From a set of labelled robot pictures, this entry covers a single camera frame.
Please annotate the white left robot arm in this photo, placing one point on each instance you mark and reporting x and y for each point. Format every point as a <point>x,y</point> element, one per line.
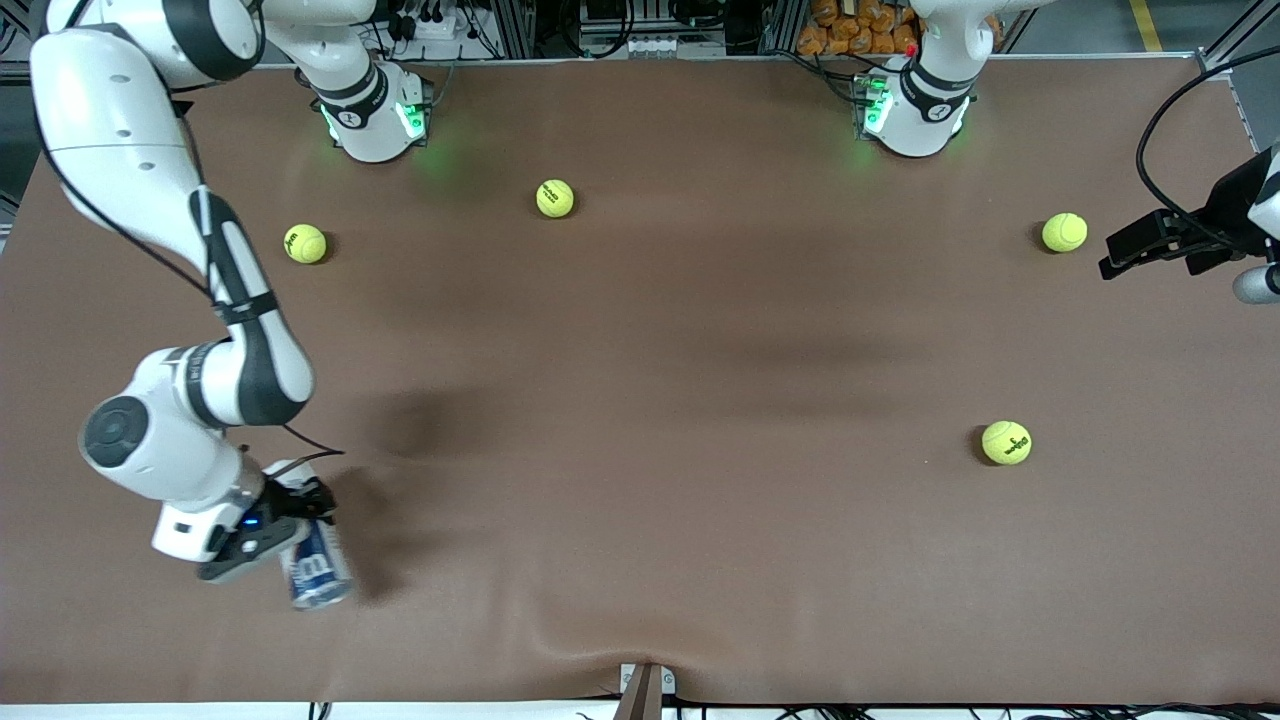
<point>920,125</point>

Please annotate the grey electronics box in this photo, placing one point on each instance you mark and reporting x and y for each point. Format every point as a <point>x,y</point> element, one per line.
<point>650,30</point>

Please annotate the clear tennis ball can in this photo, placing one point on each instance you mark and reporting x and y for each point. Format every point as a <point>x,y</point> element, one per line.
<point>318,578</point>

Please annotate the white power strip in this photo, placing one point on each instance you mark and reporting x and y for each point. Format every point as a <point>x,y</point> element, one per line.
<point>430,25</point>

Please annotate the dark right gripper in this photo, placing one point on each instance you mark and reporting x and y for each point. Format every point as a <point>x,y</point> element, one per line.
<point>283,500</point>

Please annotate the yellow tennis ball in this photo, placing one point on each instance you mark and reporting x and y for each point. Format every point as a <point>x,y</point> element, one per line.
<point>305,243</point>
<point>1006,442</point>
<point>1064,232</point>
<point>555,198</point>

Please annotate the pile of orange objects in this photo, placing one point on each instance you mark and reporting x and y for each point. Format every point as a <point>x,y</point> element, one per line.
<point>860,28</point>

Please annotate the metal table edge bracket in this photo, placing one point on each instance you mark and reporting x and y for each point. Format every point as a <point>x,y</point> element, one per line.
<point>645,690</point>

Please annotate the aluminium frame post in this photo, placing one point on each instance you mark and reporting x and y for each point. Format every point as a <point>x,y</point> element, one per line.
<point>12,70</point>
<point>1225,55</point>

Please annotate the brown table mat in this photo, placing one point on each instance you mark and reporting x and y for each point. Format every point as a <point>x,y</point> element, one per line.
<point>640,520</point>

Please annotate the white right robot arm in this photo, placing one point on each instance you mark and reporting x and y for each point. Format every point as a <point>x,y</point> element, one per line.
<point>120,130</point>

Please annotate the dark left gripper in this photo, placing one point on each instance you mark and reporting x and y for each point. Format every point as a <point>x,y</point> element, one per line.
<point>1229,203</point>

